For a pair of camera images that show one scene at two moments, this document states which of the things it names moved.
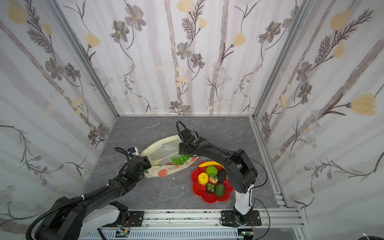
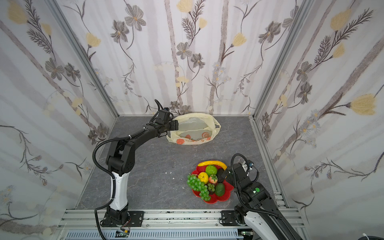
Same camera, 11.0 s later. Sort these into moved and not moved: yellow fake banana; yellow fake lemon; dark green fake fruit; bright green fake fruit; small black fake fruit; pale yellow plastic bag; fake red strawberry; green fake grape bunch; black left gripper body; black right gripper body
Moved: black right gripper body; pale yellow plastic bag; green fake grape bunch; black left gripper body
Not moved: bright green fake fruit; fake red strawberry; yellow fake banana; dark green fake fruit; yellow fake lemon; small black fake fruit
